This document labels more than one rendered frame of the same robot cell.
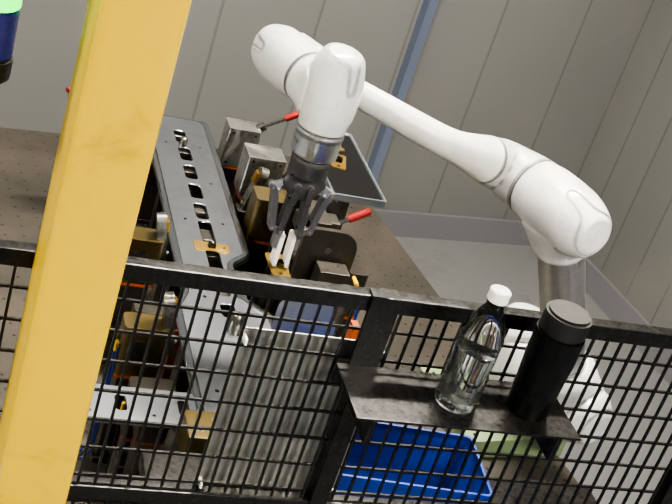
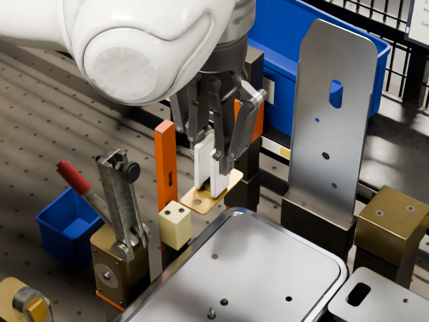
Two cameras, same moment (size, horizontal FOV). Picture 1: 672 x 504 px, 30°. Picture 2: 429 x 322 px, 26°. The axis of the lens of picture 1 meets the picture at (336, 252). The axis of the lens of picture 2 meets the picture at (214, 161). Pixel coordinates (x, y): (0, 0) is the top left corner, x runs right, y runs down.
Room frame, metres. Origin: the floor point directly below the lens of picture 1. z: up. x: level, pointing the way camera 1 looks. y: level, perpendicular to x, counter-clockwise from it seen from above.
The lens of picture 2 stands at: (2.53, 0.77, 2.05)
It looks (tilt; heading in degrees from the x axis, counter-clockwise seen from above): 44 degrees down; 239
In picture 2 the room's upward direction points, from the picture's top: straight up
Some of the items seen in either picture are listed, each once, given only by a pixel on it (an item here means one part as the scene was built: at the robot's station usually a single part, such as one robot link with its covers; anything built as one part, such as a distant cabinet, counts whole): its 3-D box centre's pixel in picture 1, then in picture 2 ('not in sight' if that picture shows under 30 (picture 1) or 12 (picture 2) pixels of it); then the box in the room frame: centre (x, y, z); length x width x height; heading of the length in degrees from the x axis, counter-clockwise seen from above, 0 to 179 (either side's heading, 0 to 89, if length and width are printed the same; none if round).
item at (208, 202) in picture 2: (278, 263); (212, 185); (2.13, 0.10, 1.25); 0.08 x 0.04 x 0.01; 23
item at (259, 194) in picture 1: (258, 261); not in sight; (2.78, 0.18, 0.89); 0.12 x 0.08 x 0.38; 112
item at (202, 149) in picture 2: (288, 248); (203, 161); (2.13, 0.09, 1.29); 0.03 x 0.01 x 0.07; 23
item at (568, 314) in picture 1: (547, 361); not in sight; (1.62, -0.35, 1.52); 0.07 x 0.07 x 0.18
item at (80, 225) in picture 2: not in sight; (76, 227); (2.15, -0.37, 0.75); 0.11 x 0.10 x 0.09; 22
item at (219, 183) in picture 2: (277, 247); (219, 169); (2.12, 0.11, 1.29); 0.03 x 0.01 x 0.07; 23
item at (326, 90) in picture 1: (329, 85); not in sight; (2.14, 0.11, 1.63); 0.13 x 0.11 x 0.16; 43
